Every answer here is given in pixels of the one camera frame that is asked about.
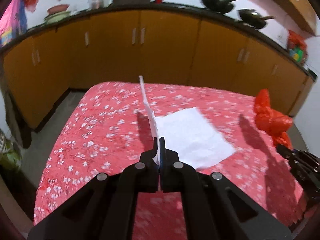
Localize red plastic bag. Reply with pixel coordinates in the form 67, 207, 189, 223
253, 89, 293, 150

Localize thin white paper sheet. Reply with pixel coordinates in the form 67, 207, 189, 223
139, 75, 161, 165

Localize orange kitchen base cabinets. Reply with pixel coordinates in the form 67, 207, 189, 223
1, 10, 315, 129

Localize red floral tablecloth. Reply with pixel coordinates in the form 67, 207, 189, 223
34, 82, 307, 239

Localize red bag with containers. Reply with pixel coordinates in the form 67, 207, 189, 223
287, 30, 308, 64

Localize black wok right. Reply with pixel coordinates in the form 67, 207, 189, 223
238, 9, 275, 29

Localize black wok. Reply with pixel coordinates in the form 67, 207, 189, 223
201, 0, 239, 14
238, 9, 275, 29

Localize black wok left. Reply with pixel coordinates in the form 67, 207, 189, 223
201, 0, 239, 14

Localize stacked bowls on counter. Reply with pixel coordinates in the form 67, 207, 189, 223
43, 4, 71, 24

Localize pink blue hanging cloth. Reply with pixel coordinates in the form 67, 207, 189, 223
1, 0, 27, 47

